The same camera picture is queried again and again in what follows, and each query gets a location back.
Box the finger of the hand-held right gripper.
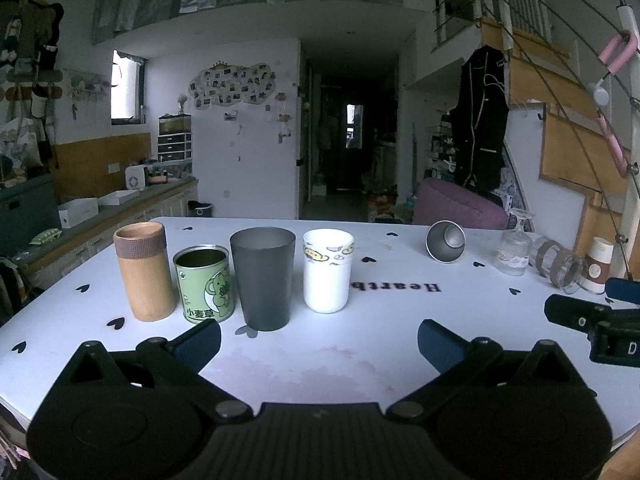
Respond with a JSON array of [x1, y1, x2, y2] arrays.
[[544, 294, 614, 334], [604, 277, 640, 307]]

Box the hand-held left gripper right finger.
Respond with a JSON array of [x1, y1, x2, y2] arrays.
[[385, 318, 587, 422]]

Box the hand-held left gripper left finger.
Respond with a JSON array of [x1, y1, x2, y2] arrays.
[[64, 319, 254, 424]]

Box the white paper cup brown sleeve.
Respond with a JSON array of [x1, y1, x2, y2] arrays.
[[581, 236, 615, 295]]

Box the clear glass cup brown band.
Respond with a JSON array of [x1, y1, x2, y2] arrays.
[[530, 236, 589, 295]]

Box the dark grey cup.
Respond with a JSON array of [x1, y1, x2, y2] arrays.
[[229, 227, 297, 332]]

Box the bamboo cup with brown band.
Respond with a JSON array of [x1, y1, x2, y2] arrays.
[[113, 222, 176, 322]]

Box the stainless steel cup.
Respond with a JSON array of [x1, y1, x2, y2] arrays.
[[425, 219, 467, 264]]

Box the white cartoon print cup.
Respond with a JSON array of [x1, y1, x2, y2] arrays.
[[302, 228, 355, 314]]

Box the green tin can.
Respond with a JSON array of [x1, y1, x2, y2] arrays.
[[173, 244, 236, 324]]

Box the clear ribbed glass goblet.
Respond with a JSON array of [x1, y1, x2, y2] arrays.
[[495, 208, 535, 277]]

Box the purple beanbag seat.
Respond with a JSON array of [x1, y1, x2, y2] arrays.
[[413, 177, 510, 231]]

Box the white kitchen counter cabinet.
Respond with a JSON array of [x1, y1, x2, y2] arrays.
[[10, 176, 200, 291]]

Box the flat white box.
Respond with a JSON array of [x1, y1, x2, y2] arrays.
[[97, 189, 141, 207]]

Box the wooden staircase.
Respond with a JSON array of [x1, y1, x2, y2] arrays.
[[479, 16, 640, 281]]

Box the small white appliance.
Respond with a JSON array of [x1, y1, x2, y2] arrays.
[[124, 164, 148, 192]]

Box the white cardboard box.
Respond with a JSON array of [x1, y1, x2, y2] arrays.
[[57, 197, 100, 230]]

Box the green patterned pouch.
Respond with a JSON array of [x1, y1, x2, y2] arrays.
[[29, 228, 63, 247]]

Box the black drawer organizer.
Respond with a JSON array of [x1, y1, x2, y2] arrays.
[[157, 133, 194, 163]]

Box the pink padded bar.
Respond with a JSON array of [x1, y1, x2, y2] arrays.
[[586, 0, 640, 178]]

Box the black coat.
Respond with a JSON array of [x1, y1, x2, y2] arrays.
[[449, 46, 511, 192]]

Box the grey storage box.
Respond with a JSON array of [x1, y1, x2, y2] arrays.
[[0, 174, 56, 258]]

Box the small fish tank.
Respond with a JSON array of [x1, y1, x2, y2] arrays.
[[159, 114, 193, 136]]

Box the cloud shaped photo board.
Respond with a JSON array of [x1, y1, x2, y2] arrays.
[[188, 61, 278, 111]]

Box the window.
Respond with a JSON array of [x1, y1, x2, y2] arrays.
[[110, 50, 148, 126]]

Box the metal stair railing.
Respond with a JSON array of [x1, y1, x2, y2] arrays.
[[431, 0, 640, 281]]

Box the wall poster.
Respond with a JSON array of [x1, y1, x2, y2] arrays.
[[64, 68, 113, 121]]

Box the wall rack with hanging bags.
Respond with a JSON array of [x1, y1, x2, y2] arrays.
[[0, 0, 65, 186]]

